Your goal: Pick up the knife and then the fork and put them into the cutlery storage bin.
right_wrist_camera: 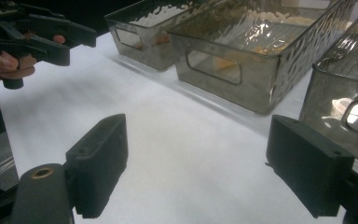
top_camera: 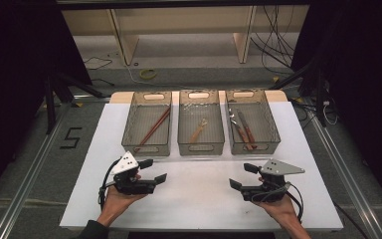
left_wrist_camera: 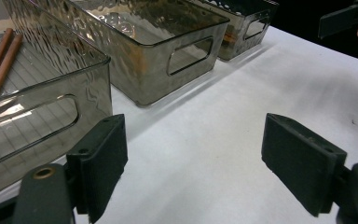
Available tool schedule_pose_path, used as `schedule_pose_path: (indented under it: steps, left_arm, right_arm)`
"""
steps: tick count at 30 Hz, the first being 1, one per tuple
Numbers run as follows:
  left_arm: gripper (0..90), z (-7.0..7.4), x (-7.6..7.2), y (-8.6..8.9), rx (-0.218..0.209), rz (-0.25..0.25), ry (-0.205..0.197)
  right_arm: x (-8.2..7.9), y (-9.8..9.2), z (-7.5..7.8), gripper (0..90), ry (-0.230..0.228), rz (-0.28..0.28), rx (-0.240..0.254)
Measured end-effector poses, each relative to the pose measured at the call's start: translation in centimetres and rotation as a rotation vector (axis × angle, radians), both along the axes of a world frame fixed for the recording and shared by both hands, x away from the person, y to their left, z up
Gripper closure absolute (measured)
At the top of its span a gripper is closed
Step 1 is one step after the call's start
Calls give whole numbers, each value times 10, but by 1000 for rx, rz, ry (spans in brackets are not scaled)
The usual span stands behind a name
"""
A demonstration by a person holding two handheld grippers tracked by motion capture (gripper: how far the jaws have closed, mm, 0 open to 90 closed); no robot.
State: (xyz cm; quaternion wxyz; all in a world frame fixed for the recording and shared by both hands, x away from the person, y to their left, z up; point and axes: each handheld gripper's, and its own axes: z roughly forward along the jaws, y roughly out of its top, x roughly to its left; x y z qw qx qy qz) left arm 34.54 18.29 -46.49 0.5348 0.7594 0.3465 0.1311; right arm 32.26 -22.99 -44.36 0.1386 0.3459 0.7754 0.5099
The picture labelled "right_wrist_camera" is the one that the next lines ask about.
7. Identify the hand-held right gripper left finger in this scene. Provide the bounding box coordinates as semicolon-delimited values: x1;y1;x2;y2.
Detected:
64;113;129;219

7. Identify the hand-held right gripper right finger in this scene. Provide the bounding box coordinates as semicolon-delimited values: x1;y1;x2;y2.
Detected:
265;114;356;219

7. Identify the smoky transparent plastic bin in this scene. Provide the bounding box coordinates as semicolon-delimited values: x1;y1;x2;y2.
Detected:
103;0;201;72
298;2;358;166
167;0;358;116

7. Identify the white table sheet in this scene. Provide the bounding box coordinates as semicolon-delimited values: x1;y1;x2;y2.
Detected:
0;31;358;224

